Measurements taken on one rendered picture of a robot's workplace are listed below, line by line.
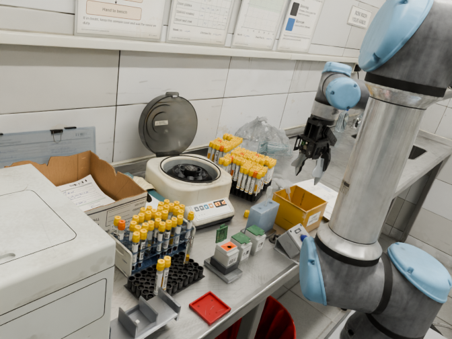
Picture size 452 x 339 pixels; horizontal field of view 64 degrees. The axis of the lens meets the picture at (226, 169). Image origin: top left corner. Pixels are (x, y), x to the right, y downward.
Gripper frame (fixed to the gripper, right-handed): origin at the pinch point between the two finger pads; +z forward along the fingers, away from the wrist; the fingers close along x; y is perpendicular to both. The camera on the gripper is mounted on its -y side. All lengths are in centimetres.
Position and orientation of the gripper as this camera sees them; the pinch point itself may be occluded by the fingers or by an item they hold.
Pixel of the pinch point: (307, 176)
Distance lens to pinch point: 118.3
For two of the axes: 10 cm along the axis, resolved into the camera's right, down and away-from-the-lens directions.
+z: -1.9, 8.9, 4.1
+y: -7.0, 1.7, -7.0
